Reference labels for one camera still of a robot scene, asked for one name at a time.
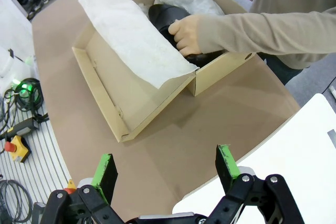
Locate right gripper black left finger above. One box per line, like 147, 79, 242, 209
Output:
46, 153, 124, 224

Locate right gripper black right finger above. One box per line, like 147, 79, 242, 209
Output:
207, 144, 306, 224

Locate brown cardboard shoe box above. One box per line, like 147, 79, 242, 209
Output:
72, 0, 257, 143

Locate white tissue paper sheet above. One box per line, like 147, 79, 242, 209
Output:
78, 0, 226, 90

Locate black leather buckle shoe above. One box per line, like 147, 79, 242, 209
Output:
148, 3, 229, 67

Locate person's left forearm beige sleeve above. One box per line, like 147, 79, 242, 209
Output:
196, 6, 336, 63

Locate yellow emergency stop button box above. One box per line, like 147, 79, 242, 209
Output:
64, 178, 77, 195
4, 134, 33, 164

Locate person's left hand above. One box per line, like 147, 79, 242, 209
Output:
167, 14, 204, 57

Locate black power brick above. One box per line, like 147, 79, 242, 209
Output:
4, 117, 40, 138

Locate person's dark blue jeans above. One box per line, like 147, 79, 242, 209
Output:
258, 52, 307, 86

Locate grey coiled cable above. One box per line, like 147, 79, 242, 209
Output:
0, 179, 34, 224

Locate black coiled cable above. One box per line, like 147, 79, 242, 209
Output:
13, 77, 45, 113

